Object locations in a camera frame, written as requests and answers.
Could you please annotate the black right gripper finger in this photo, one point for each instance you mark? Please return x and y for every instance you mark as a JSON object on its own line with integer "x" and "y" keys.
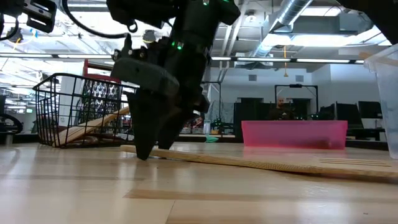
{"x": 172, "y": 130}
{"x": 146, "y": 130}

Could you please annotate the slotted wooden spatula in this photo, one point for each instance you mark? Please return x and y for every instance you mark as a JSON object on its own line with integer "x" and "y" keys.
{"x": 93, "y": 124}
{"x": 280, "y": 163}

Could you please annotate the dark wooden spoon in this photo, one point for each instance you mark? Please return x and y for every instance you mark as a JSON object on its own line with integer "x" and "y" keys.
{"x": 84, "y": 140}

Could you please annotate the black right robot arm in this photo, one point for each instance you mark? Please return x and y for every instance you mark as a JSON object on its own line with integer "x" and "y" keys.
{"x": 202, "y": 18}

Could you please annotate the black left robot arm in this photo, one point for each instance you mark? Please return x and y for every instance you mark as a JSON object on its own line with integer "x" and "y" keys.
{"x": 17, "y": 119}

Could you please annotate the person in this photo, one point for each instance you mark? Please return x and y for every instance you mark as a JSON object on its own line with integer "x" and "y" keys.
{"x": 197, "y": 121}
{"x": 281, "y": 110}

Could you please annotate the black ceiling lamp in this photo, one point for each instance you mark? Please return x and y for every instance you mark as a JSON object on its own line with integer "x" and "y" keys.
{"x": 14, "y": 35}
{"x": 149, "y": 35}

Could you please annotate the white bottle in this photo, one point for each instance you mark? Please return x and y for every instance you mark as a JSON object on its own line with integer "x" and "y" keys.
{"x": 206, "y": 127}

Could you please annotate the small teal object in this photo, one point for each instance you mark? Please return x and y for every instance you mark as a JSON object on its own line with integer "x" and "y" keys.
{"x": 211, "y": 140}

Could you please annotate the red metal box grater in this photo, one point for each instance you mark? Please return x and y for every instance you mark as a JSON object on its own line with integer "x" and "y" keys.
{"x": 86, "y": 67}

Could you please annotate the black partition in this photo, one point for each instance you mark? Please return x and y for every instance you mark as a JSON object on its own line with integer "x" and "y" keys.
{"x": 253, "y": 118}

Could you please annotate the pink plastic bin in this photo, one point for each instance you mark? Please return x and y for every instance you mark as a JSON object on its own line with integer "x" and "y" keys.
{"x": 295, "y": 135}

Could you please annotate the dark background monitor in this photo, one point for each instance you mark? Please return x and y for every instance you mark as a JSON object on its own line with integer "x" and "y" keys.
{"x": 346, "y": 112}
{"x": 369, "y": 109}

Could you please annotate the clear plastic container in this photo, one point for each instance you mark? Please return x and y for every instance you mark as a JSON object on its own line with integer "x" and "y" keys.
{"x": 388, "y": 109}

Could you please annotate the black overhead frame beam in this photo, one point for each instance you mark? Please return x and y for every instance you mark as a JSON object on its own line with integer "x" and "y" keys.
{"x": 280, "y": 56}

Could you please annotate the black background rig frame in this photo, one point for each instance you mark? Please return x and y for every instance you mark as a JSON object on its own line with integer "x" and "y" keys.
{"x": 295, "y": 86}

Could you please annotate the silver ventilation duct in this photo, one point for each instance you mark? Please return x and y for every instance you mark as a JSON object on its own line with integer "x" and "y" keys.
{"x": 292, "y": 9}

